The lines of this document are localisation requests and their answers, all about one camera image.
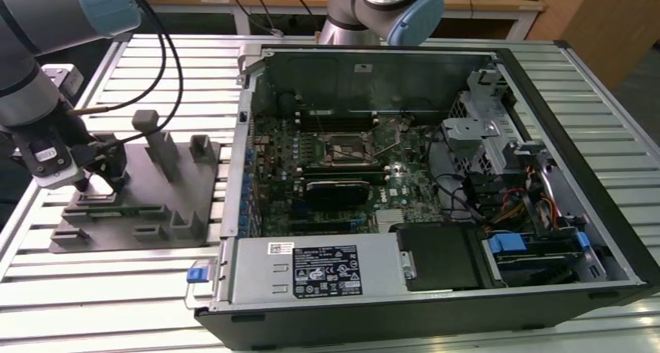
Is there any wooden cabinet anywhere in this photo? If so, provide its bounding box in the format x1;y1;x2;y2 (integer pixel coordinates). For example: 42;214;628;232
528;0;660;95

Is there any black plastic shroud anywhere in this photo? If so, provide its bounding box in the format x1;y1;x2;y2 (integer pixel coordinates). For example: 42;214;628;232
389;221;500;292

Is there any black RAM stick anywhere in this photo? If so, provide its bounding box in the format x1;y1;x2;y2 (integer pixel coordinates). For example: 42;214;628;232
302;165;386;175
304;172;388;184

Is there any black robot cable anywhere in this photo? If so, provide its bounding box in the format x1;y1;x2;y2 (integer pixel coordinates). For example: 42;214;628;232
66;0;185;153

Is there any silver heat sink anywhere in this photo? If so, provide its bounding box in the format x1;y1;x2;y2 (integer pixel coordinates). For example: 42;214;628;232
378;209;409;233

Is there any green RAM stick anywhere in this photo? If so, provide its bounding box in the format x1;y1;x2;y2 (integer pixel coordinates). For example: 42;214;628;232
86;205;161;217

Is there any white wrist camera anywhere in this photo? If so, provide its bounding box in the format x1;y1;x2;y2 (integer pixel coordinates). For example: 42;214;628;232
30;136;82;190

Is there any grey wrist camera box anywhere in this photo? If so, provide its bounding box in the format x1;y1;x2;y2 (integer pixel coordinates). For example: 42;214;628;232
43;65;85;95

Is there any CPU socket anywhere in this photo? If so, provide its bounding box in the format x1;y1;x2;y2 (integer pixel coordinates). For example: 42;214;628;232
320;131;377;168

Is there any silver power supply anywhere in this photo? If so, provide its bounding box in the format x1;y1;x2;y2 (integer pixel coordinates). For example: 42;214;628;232
226;235;407;306

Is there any green motherboard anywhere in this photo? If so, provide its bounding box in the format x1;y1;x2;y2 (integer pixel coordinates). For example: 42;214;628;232
246;111;481;238

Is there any black expansion card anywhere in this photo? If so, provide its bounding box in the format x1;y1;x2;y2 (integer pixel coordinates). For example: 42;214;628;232
304;178;373;208

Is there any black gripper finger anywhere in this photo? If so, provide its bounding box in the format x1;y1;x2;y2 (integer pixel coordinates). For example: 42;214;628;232
71;171;95;195
106;170;129;194

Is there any silver drive cage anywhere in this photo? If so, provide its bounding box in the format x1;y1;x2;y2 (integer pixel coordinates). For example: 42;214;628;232
441;69;523;176

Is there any metal socket cover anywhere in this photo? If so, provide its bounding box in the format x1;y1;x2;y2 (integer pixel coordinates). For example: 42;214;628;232
370;115;407;157

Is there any grey parts rack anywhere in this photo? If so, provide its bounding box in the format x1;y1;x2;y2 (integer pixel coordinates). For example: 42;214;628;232
48;109;223;253

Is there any black PC case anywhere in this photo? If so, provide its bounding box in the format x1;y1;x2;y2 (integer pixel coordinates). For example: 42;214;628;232
193;39;660;352

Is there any coloured wire bundle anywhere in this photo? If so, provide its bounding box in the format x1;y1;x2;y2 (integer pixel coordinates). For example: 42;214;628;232
481;167;563;234

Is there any hard disk in blue carrier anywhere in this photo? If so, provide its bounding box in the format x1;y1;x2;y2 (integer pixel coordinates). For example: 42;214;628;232
484;232;592;287

